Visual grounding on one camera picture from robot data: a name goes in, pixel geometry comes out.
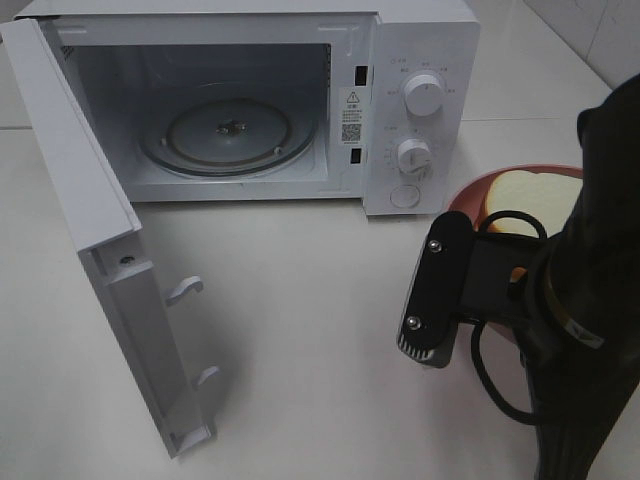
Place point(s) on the round white door button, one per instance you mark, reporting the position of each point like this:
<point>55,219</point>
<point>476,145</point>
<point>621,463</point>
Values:
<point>405,196</point>

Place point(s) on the pink round plate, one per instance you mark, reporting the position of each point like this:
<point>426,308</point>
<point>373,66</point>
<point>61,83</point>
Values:
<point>465,195</point>

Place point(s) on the toy sandwich with lettuce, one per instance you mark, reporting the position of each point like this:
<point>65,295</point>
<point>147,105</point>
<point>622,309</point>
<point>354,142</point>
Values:
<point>546,197</point>

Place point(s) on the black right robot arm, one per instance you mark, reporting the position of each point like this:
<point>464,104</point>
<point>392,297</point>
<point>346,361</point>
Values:
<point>582,353</point>

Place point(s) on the lower white timer knob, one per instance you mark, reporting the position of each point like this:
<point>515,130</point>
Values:
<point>413,156</point>

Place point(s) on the white microwave oven body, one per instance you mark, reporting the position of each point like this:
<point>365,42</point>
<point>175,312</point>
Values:
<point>345,61</point>

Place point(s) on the upper white power knob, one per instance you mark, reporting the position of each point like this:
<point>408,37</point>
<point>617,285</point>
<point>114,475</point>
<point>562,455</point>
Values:
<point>423,94</point>

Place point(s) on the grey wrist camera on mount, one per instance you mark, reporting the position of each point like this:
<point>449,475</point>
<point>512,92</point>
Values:
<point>433,308</point>

